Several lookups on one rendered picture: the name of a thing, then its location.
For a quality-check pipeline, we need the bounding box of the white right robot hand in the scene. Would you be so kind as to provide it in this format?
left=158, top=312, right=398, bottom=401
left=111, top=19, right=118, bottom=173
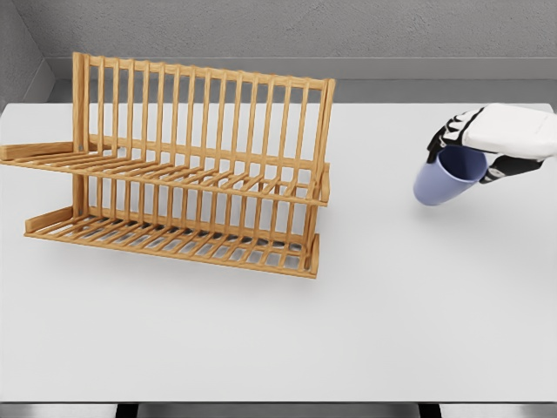
left=426, top=103, right=557, bottom=185

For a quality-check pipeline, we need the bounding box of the blue plastic cup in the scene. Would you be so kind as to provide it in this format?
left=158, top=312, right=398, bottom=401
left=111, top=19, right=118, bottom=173
left=412, top=145, right=489, bottom=208

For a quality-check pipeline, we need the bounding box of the wooden two-tier dish rack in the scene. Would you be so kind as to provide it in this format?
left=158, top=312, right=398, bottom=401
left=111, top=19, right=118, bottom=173
left=0, top=51, right=337, bottom=280

